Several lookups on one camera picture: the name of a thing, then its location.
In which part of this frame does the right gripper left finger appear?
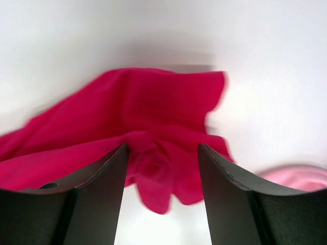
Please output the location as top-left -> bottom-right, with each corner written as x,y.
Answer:
1,144 -> 128,244

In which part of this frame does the red t shirt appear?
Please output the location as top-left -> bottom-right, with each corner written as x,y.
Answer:
1,68 -> 230,214

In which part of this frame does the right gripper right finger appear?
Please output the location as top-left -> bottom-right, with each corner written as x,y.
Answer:
198,144 -> 326,244

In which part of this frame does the pink t shirt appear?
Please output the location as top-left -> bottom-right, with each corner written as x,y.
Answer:
258,165 -> 326,192

